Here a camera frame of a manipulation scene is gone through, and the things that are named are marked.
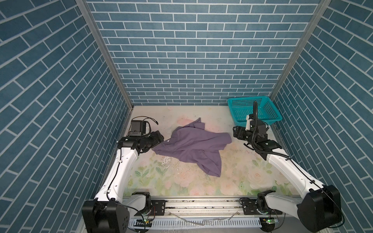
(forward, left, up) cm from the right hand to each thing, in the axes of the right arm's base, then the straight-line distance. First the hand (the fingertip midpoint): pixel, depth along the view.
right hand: (240, 128), depth 84 cm
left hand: (-11, +44, -1) cm, 45 cm away
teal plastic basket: (+27, -6, -10) cm, 29 cm away
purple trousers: (-5, +27, -12) cm, 30 cm away
